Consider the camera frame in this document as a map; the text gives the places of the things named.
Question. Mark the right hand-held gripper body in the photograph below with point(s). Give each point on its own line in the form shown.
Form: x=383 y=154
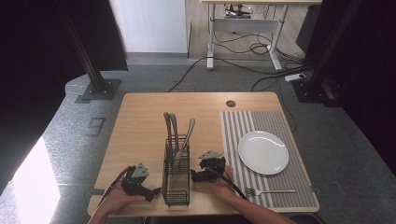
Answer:
x=214 y=165

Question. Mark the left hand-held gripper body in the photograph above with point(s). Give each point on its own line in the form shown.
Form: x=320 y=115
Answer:
x=137 y=183

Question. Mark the person's left hand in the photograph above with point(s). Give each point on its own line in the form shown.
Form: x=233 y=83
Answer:
x=120 y=199

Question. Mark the person's right hand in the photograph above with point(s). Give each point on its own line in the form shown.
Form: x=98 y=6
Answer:
x=225 y=188

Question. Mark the steel table knife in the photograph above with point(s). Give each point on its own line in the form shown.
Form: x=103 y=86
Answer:
x=186 y=137

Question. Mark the white round plate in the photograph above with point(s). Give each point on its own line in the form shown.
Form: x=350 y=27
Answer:
x=263 y=152

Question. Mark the steel fork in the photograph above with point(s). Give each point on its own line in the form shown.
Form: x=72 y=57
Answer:
x=271 y=191

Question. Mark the grey floor socket box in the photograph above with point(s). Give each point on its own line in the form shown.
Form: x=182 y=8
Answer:
x=96 y=126

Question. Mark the grey striped placemat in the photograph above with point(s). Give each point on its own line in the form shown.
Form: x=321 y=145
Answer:
x=299 y=183

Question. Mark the white power strip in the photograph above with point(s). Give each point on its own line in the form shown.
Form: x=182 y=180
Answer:
x=295 y=76

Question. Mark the black metal stand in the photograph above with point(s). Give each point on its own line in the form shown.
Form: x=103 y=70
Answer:
x=93 y=71
x=317 y=84

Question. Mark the white-legged wooden desk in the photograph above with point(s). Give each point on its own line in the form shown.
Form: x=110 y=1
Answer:
x=246 y=25

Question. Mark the white panel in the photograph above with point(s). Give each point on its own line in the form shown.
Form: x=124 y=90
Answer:
x=152 y=25

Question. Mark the black curtain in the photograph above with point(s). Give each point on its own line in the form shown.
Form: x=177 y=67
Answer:
x=34 y=62
x=370 y=77

